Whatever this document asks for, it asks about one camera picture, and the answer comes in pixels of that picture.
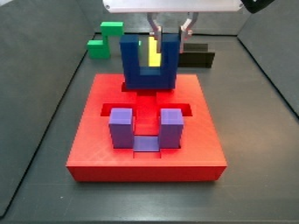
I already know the white gripper plate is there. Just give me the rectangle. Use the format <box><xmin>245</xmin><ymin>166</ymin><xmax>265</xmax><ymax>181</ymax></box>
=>
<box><xmin>103</xmin><ymin>0</ymin><xmax>243</xmax><ymax>53</ymax></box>

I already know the blue U-shaped block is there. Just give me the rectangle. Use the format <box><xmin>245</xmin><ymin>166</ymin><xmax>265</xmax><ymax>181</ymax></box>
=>
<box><xmin>119</xmin><ymin>33</ymin><xmax>180</xmax><ymax>90</ymax></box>

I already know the black fixture block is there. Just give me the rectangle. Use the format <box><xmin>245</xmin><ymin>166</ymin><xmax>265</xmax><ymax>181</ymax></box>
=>
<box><xmin>179</xmin><ymin>43</ymin><xmax>215</xmax><ymax>68</ymax></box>

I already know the yellow long bar block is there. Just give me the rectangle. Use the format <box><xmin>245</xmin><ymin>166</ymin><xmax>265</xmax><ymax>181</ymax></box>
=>
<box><xmin>148</xmin><ymin>37</ymin><xmax>161</xmax><ymax>67</ymax></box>

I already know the green stepped block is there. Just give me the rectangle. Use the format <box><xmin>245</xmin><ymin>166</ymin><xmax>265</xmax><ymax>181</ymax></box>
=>
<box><xmin>87</xmin><ymin>21</ymin><xmax>124</xmax><ymax>59</ymax></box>

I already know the purple U-shaped block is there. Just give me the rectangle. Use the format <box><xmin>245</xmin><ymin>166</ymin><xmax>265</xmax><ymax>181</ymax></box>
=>
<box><xmin>108</xmin><ymin>108</ymin><xmax>184</xmax><ymax>152</ymax></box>

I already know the red slotted base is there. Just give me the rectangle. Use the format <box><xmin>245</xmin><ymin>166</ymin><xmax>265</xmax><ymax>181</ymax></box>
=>
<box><xmin>67</xmin><ymin>74</ymin><xmax>227</xmax><ymax>182</ymax></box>

